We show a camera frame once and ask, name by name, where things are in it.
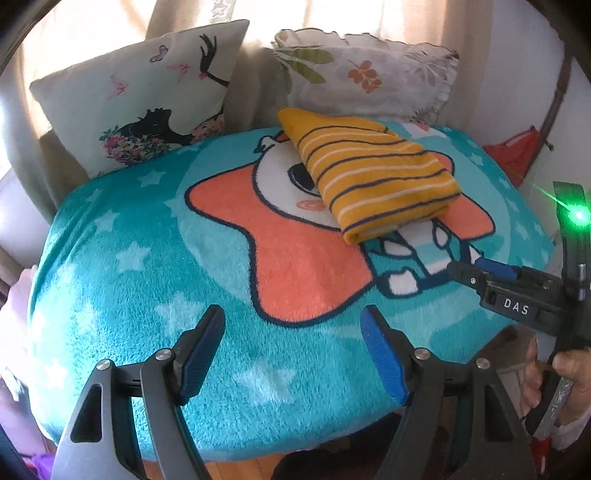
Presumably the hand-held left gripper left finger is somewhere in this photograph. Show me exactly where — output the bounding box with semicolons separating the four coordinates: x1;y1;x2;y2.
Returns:
51;305;227;480

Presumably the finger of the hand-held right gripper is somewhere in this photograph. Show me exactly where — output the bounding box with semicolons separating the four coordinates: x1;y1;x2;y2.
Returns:
445;260;490;296
475;257;518;282

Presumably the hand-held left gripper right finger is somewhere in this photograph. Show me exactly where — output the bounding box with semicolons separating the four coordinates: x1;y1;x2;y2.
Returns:
360;305;539;480

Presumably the yellow striped shirt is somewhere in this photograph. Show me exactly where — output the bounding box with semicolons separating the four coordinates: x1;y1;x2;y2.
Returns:
277;107;462;245

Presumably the person's right hand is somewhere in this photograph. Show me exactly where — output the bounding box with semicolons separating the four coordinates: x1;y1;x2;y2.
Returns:
519;339;591;428

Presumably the teal printed blanket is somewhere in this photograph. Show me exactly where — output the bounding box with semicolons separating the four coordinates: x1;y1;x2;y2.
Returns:
28;121;557;462

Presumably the red bag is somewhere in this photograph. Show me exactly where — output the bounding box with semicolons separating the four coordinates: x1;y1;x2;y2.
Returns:
482;126;552;185

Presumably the pink cloth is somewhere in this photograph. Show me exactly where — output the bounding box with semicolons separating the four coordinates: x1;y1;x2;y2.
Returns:
0;265;40;402

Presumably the purple cloth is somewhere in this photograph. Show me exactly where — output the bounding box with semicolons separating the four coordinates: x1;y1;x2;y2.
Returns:
23;451;58;480

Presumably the white floral leaf pillow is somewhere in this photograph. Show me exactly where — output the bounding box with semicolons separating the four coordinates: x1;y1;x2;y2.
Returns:
270;28;460;127

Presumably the white butterfly print pillow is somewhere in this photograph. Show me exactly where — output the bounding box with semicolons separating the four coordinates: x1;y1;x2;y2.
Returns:
30;19;250;178

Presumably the dark brown strap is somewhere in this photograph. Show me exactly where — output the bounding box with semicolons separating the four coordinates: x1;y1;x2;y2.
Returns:
538;44;572;153

